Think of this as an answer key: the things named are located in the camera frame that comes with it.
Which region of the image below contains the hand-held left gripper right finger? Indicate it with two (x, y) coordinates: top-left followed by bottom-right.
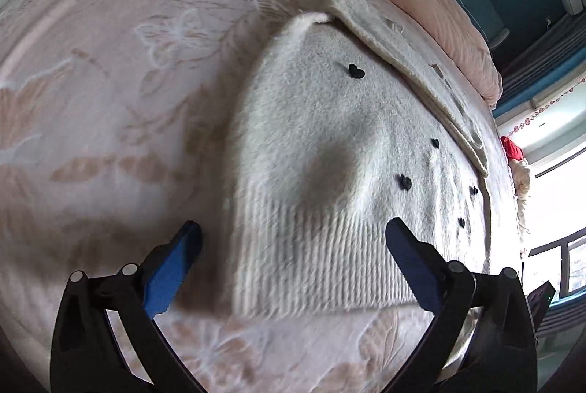
(385, 218), (538, 393)

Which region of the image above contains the white fuzzy sweater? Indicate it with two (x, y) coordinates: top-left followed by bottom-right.
(224, 0), (493, 320)

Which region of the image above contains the red bead garland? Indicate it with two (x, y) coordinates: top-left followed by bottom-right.
(513, 82), (586, 133)

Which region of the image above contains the cream cloth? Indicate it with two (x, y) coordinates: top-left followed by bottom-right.
(513, 159), (534, 238)

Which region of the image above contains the window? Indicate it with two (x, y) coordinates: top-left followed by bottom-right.
(499, 100), (586, 297)

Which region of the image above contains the red cloth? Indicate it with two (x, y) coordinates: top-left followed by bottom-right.
(500, 136), (525, 162)

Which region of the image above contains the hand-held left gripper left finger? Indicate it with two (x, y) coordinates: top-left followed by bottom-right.
(49, 220), (204, 393)

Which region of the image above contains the pink butterfly print blanket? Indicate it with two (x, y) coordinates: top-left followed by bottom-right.
(0, 0), (525, 393)

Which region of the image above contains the dark grey curtain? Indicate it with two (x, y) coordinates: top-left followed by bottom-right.
(492, 15), (586, 114)

